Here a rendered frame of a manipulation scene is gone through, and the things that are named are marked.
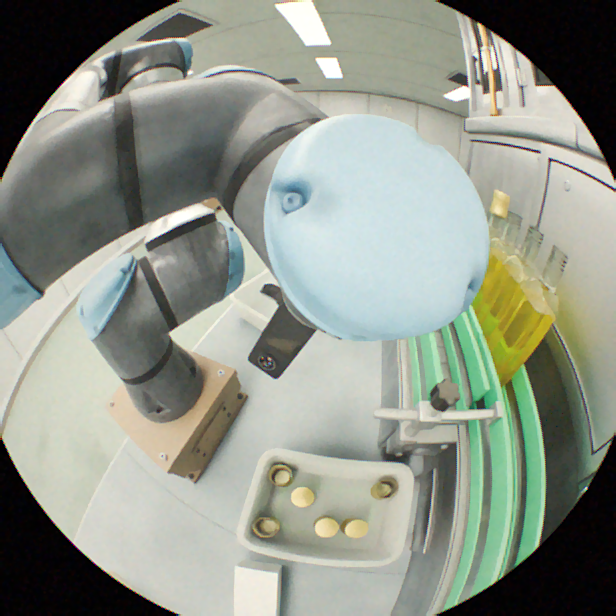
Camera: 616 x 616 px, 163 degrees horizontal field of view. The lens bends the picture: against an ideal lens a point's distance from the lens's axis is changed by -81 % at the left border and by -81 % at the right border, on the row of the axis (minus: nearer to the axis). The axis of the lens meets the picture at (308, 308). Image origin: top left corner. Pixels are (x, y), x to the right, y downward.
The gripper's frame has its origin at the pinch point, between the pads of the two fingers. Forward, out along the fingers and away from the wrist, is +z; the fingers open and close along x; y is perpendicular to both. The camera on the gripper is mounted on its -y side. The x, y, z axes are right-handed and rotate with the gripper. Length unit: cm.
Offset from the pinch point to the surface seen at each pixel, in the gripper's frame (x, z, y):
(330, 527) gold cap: -17.9, -17.8, -24.3
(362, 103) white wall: 123, 285, 511
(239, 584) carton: -11.1, -25.5, -39.2
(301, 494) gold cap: -12.7, -13.4, -22.7
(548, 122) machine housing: -20, -36, 52
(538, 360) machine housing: -44.3, -16.7, 14.7
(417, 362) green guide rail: -18.3, -9.6, 2.2
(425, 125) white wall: -30, 271, 551
